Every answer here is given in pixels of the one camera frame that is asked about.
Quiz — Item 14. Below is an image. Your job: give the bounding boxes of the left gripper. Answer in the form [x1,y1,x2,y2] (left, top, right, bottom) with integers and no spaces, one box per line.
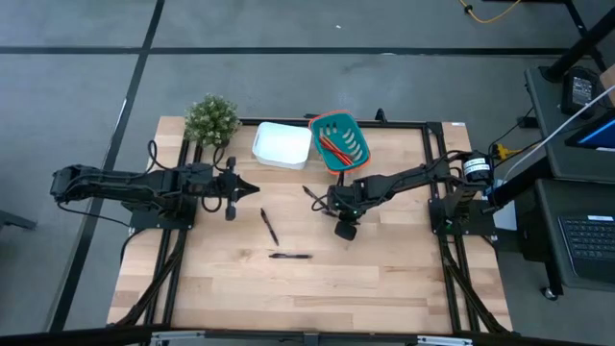
[213,156,261,203]

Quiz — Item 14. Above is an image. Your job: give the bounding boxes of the red pencil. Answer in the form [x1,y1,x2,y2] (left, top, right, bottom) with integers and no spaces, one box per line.
[318,136,348,160]
[320,142,355,167]

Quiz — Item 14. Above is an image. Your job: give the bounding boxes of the teal basket orange rim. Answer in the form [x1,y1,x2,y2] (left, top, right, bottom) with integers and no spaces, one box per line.
[307,110,372,175]

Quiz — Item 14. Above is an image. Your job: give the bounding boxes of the white plastic bin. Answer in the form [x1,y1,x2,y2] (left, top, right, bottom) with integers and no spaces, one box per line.
[251,121,313,171]

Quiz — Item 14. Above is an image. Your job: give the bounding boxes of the small potted green plant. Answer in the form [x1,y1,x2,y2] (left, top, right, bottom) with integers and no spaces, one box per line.
[184,93,242,149]

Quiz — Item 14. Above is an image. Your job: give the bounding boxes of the dark grey desk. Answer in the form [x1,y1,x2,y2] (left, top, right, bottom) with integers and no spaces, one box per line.
[523,64,615,184]

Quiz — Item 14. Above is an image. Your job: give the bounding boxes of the black rig crossbar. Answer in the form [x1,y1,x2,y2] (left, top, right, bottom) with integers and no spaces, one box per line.
[0,325,615,346]

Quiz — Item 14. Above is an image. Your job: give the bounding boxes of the grey furniture foot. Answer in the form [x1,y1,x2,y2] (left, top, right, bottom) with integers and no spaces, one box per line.
[0,210,37,232]

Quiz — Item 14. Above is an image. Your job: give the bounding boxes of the black keyboard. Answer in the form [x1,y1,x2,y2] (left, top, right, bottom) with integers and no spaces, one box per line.
[556,214,615,284]

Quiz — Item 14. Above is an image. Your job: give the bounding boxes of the black power adapter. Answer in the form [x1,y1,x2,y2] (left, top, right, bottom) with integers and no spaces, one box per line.
[560,66,602,116]

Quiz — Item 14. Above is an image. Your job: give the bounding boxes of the monitor with blue screen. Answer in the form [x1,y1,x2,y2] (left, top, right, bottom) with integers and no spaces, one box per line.
[564,110,615,153]

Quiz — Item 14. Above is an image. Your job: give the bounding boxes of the black stand legs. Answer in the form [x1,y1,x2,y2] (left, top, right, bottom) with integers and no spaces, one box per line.
[542,0,615,83]

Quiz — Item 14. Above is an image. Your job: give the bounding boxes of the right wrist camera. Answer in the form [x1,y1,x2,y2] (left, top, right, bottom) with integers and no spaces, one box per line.
[333,220,359,242]

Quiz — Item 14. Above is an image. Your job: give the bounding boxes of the black aluminium table frame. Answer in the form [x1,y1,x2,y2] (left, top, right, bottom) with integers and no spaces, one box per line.
[114,117,513,335]

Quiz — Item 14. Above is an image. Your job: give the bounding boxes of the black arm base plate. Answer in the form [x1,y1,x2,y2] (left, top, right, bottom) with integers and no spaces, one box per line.
[128,191,199,231]
[428,196,497,237]

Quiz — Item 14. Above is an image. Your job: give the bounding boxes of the silver metal bracket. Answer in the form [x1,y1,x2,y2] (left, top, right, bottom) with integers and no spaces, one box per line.
[151,330,208,346]
[417,334,475,346]

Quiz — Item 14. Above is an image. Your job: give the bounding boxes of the white cable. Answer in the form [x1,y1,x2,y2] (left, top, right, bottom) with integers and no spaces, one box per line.
[504,84,615,180]

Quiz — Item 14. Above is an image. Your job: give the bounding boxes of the yellow floor cable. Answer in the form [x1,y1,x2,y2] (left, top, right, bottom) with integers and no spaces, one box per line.
[456,0,523,24]

